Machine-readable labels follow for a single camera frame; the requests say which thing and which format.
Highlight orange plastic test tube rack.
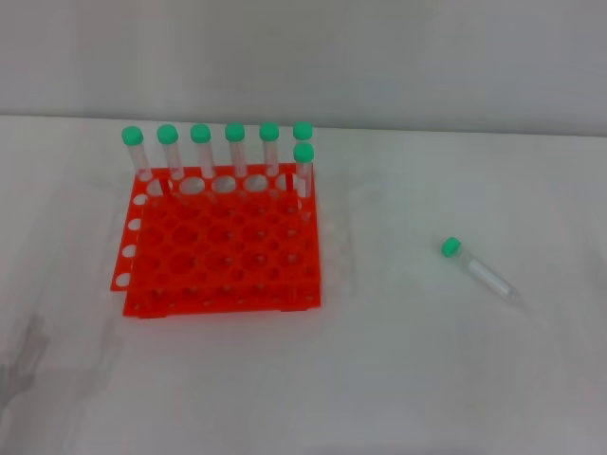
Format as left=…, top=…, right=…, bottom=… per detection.
left=109, top=162, right=323, bottom=319

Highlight clear tube with green cap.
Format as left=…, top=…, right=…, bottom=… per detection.
left=293, top=142, right=316, bottom=224
left=224, top=121, right=248, bottom=176
left=292, top=120, right=315, bottom=145
left=120, top=125, right=154, bottom=181
left=156, top=123, right=185, bottom=181
left=190, top=123, right=216, bottom=178
left=259, top=121, right=281, bottom=175
left=440, top=236, right=522, bottom=308

